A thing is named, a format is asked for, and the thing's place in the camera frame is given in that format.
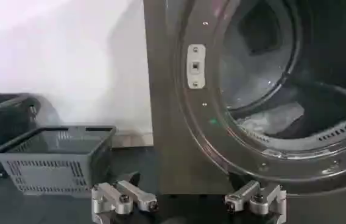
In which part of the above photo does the grey dryer with round opening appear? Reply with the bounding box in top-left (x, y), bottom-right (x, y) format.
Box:
top-left (143, 0), bottom-right (346, 195)

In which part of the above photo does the grey plastic laundry basket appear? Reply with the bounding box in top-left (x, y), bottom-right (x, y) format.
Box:
top-left (0, 124), bottom-right (118, 198)

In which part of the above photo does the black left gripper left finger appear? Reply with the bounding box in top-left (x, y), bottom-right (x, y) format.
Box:
top-left (91, 180), bottom-right (159, 224)

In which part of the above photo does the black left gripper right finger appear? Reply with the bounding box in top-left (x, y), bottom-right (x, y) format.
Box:
top-left (224, 180), bottom-right (288, 224)

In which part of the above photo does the white cloth in drum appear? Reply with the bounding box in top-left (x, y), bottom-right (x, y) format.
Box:
top-left (236, 100), bottom-right (305, 136)

